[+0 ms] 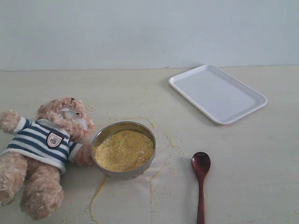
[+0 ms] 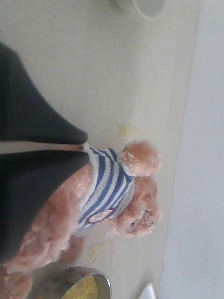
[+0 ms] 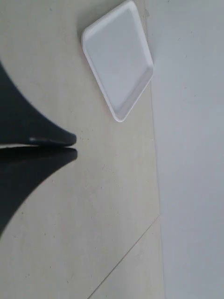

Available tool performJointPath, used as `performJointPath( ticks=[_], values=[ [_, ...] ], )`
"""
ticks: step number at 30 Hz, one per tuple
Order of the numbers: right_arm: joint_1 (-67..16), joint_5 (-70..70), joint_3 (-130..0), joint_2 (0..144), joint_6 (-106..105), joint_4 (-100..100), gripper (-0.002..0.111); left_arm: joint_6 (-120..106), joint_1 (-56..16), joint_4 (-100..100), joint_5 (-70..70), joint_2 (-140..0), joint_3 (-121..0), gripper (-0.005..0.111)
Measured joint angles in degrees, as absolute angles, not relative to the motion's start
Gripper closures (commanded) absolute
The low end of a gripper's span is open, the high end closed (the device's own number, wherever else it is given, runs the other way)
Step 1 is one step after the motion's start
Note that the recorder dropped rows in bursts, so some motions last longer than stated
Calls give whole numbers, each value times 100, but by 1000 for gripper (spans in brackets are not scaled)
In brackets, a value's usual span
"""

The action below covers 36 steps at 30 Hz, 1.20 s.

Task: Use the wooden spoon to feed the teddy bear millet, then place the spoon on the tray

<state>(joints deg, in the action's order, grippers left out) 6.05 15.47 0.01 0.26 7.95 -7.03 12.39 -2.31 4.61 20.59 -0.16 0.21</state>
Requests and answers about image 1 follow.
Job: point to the steel bowl of millet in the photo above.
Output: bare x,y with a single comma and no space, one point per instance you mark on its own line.
124,150

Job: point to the teddy bear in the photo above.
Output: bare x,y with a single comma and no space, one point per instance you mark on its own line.
35,159

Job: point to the dark red wooden spoon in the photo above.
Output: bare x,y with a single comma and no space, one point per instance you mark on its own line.
201,164

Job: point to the white rectangular plastic tray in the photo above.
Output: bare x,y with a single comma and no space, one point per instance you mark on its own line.
217,94

